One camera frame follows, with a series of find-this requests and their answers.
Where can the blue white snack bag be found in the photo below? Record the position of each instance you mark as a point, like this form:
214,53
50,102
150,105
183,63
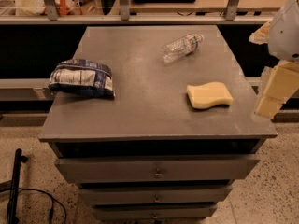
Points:
82,77

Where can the grey drawer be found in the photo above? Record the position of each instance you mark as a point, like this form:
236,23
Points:
152,195
154,212
156,169

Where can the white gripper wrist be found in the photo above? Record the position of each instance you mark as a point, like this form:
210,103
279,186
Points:
286,34

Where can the bottom grey drawer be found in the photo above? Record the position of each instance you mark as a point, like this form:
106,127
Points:
154,212

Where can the clear plastic water bottle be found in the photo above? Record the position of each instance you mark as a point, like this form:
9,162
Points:
181,47

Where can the top grey drawer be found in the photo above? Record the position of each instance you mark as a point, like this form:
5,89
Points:
156,169

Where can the yellow wavy sponge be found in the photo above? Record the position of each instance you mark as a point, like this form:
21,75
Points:
209,95

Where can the grey drawer cabinet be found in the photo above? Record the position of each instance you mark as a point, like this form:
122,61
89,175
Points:
150,113

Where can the metal guard railing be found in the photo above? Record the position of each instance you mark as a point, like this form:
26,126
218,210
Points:
122,12

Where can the middle grey drawer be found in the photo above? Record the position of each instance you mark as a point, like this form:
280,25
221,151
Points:
152,195

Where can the black stand pole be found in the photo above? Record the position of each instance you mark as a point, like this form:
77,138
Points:
14,187

